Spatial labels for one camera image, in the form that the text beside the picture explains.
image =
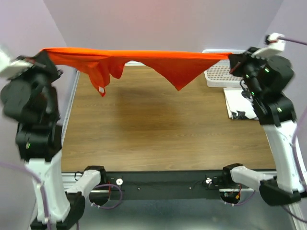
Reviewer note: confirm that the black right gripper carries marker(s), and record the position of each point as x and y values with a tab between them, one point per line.
238	60

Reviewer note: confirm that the white plastic mesh basket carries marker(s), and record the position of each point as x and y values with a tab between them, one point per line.
218	76

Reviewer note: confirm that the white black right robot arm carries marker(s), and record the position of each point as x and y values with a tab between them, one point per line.
277	117

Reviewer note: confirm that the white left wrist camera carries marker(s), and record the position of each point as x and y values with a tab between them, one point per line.
10	66

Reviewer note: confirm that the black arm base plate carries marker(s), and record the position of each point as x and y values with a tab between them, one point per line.
167	185

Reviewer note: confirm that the orange t shirt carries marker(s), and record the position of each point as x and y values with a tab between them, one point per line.
178	67

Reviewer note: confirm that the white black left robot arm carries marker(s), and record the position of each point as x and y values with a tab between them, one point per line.
30	98

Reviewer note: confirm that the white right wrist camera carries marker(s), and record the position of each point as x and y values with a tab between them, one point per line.
275	45

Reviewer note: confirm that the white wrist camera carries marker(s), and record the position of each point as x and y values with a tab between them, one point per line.
10	66
275	45

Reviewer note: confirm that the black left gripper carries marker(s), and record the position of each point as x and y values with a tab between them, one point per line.
41	62

